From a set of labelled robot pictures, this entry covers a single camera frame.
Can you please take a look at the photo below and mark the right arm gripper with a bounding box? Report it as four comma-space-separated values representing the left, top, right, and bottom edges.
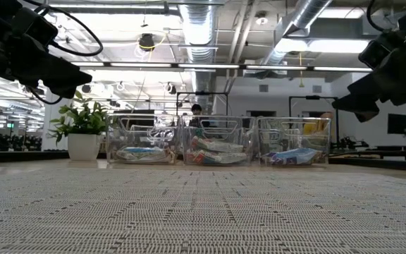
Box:
331, 45, 406, 123

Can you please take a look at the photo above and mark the silver slanted ceiling duct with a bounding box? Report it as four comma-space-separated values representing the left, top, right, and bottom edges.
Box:
259, 0, 333, 66

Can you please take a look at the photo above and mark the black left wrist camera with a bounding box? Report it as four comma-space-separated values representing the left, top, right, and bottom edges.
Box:
11, 6, 60, 47

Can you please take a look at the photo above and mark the grey woven placemat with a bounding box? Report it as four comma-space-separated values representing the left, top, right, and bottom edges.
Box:
0, 168, 406, 254

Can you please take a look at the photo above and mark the person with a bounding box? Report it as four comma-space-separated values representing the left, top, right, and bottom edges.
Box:
303, 111, 334, 135
187, 103, 211, 128

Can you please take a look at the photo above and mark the green leafy plant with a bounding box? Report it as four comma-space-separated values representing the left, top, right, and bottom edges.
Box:
47, 90, 111, 144

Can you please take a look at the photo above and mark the silver spiral ceiling duct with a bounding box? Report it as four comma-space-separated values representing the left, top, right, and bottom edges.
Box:
178, 0, 219, 64

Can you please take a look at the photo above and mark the black metal frame stand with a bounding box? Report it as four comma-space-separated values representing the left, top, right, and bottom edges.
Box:
288, 95, 340, 145
176, 90, 230, 117

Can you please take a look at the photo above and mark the white plant pot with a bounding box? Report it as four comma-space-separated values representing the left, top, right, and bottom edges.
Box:
67, 133, 103, 162

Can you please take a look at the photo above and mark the black table edge rail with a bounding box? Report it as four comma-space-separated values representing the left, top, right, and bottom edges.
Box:
0, 150, 406, 174

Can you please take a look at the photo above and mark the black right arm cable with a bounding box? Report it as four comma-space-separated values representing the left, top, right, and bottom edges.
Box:
366, 0, 388, 33

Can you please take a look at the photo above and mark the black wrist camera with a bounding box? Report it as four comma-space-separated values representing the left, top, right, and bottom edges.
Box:
357, 39, 391, 70
11, 6, 60, 47

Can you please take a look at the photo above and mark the black monitor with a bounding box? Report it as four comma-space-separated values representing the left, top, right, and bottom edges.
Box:
387, 113, 406, 135

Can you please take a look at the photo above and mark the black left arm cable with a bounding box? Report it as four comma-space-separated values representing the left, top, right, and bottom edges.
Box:
21, 0, 104, 106

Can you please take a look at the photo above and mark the black ceiling-mounted device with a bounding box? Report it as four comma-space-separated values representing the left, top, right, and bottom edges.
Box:
138, 33, 156, 53

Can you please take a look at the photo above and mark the black desk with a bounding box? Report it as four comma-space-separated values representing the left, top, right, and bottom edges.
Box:
375, 145, 406, 159

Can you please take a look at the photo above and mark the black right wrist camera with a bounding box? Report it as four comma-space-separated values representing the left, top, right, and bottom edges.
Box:
357, 39, 391, 70

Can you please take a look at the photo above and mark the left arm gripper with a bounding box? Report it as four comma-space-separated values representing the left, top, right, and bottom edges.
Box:
0, 32, 94, 100

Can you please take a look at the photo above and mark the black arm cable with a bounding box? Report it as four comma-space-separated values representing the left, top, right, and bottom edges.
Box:
366, 0, 388, 33
21, 0, 104, 106

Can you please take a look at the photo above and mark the ceiling strip light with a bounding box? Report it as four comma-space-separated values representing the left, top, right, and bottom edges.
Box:
313, 66, 373, 73
70, 61, 105, 67
245, 65, 308, 71
178, 63, 240, 69
110, 62, 173, 68

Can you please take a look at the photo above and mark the clear plastic bin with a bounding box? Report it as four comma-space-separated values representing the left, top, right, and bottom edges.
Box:
255, 116, 331, 167
181, 115, 257, 167
106, 113, 183, 165

